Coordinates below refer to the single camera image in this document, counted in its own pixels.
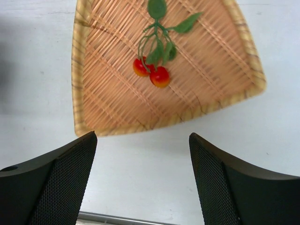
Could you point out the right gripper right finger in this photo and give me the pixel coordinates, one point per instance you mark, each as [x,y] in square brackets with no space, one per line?
[234,192]

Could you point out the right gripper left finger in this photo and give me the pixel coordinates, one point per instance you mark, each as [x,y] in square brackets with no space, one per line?
[48,189]

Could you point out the fake cherry sprig with leaves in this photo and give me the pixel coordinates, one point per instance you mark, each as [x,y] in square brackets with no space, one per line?
[157,48]

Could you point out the woven bamboo fruit basket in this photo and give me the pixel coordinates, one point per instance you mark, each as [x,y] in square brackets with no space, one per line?
[217,65]

